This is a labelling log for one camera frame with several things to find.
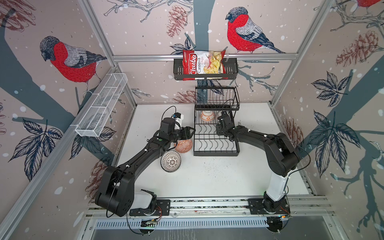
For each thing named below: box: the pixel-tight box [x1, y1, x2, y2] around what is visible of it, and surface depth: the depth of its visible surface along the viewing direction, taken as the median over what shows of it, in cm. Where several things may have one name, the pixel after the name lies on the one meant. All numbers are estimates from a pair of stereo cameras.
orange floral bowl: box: [200, 110, 215, 122], surface depth 108 cm
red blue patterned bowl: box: [174, 139, 193, 154], surface depth 96 cm
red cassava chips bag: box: [182, 49, 227, 81], surface depth 89 cm
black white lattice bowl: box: [160, 150, 182, 173], surface depth 86 cm
